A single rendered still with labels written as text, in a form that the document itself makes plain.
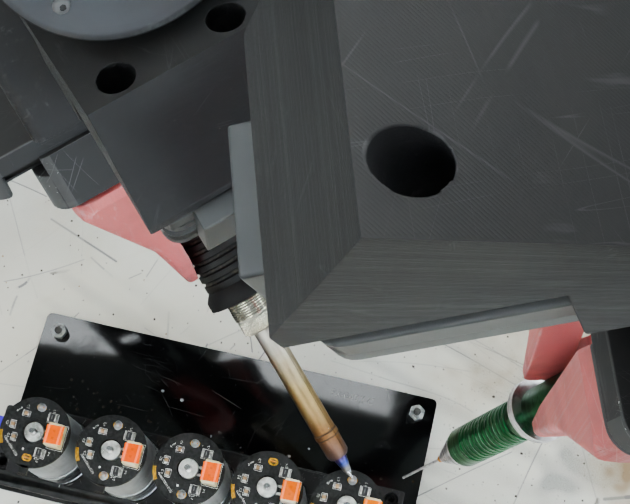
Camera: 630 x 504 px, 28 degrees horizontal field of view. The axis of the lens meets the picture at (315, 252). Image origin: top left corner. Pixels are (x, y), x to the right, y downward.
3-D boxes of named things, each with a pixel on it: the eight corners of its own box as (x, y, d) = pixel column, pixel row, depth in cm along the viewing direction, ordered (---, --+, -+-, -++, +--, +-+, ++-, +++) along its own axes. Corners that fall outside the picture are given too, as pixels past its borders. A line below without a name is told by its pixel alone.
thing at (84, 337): (1, 490, 49) (-7, 486, 48) (54, 319, 52) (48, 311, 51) (398, 586, 48) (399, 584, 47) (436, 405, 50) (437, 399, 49)
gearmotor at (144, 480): (113, 433, 49) (86, 408, 44) (173, 447, 49) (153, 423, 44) (95, 495, 48) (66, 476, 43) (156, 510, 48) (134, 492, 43)
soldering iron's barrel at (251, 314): (352, 440, 44) (261, 283, 43) (362, 450, 42) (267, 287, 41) (317, 462, 44) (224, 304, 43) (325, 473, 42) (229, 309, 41)
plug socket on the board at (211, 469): (201, 459, 43) (198, 456, 43) (224, 465, 43) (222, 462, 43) (195, 482, 43) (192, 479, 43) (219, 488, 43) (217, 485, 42)
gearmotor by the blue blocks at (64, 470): (44, 417, 49) (11, 390, 44) (104, 431, 49) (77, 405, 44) (26, 478, 48) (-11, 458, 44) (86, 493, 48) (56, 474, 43)
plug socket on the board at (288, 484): (279, 478, 43) (278, 475, 42) (303, 483, 43) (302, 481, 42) (273, 501, 43) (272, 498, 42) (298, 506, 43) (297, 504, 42)
